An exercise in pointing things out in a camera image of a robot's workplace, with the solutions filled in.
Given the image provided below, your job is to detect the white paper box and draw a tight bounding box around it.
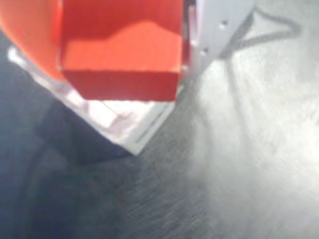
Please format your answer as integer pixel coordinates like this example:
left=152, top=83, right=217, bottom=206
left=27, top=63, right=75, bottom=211
left=6, top=46, right=185, bottom=157

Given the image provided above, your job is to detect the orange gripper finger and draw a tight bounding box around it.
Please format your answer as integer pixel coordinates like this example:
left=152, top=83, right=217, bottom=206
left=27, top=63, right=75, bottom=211
left=0, top=0, right=68, bottom=83

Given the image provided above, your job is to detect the red cube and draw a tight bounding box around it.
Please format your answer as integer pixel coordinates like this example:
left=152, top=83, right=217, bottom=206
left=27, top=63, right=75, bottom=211
left=58, top=0, right=185, bottom=103

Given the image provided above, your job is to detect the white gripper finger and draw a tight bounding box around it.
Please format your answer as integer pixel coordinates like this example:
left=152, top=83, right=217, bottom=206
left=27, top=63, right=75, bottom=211
left=182, top=0, right=255, bottom=83

